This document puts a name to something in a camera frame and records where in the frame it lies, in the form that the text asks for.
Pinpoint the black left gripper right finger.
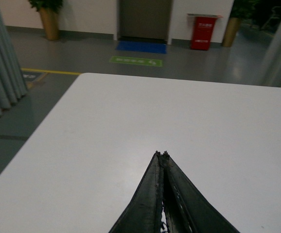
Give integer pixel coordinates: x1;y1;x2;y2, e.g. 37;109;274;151
161;151;238;233

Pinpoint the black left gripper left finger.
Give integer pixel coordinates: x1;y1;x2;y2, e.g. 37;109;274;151
110;151;162;233

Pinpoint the green floor sign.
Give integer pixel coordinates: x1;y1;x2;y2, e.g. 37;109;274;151
109;56;163;67

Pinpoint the blue floor mat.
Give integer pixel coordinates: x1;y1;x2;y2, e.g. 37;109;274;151
116;41;167;54

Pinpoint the dark floor sign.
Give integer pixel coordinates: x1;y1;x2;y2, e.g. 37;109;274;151
22;71;47;86

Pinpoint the red fire extinguisher box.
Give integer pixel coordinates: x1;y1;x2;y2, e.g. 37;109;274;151
187;13;223;50

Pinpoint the grey door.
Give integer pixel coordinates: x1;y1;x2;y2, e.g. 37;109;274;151
118;0;173;42

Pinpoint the right potted plant gold vase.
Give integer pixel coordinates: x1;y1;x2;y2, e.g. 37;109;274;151
222;0;260;47

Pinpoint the potted plant gold vase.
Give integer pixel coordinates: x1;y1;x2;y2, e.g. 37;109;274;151
222;0;260;47
28;0;63;41

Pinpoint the left potted plant gold vase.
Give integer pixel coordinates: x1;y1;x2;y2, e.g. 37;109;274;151
28;0;63;41

